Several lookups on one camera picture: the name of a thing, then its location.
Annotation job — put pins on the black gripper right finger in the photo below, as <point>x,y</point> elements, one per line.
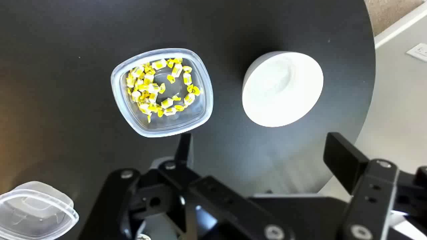
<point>345,160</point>

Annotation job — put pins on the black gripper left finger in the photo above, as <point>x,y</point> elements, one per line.
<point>185,150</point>

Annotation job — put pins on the yellow food pieces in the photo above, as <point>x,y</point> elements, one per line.
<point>162,88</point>

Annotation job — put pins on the white bowl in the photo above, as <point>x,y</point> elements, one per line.
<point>282,87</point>

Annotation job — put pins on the clear plastic lunchbox lid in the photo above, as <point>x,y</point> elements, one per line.
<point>37,211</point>

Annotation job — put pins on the round black table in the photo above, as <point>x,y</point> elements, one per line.
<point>62,122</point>

